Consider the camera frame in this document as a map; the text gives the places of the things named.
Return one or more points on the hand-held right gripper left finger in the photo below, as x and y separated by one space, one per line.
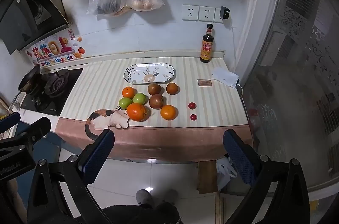
99 154

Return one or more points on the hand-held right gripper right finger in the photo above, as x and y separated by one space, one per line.
238 154

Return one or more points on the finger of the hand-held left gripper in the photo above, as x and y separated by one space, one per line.
10 120
39 127

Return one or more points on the large deep orange with stem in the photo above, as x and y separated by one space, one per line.
136 111

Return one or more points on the green apple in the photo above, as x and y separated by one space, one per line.
139 98
125 102

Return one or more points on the small orange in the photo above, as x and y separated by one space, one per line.
128 92

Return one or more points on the red-brown apple front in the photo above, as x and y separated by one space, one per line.
156 101

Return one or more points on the bright orange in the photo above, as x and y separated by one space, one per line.
169 112

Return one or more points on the brown apple back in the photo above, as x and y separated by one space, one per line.
154 88

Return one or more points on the dark orange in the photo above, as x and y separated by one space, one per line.
172 88

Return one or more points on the oval patterned ceramic plate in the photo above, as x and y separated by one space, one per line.
149 73

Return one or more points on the blue base cabinet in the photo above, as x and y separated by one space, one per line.
54 142

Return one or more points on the white plastic bag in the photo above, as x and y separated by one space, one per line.
225 173

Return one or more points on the wooden board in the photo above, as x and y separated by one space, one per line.
207 176

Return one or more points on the black frying pan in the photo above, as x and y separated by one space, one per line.
29 79

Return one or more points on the black gas stove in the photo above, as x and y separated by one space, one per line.
68 78

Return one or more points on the cherry tomato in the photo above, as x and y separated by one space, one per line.
193 116
192 105

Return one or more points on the person's dark trouser legs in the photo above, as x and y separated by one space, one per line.
143 214

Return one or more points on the brown label patch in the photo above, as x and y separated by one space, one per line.
205 82

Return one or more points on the white folded cloth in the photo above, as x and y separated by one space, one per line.
225 76

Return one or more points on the black range hood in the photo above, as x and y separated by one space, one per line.
21 15

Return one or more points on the soy sauce bottle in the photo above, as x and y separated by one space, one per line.
206 48

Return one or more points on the black charger plug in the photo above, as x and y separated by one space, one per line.
225 13

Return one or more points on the colourful wall sticker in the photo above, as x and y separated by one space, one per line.
53 50

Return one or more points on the white wall socket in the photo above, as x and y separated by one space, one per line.
190 12
217 16
206 13

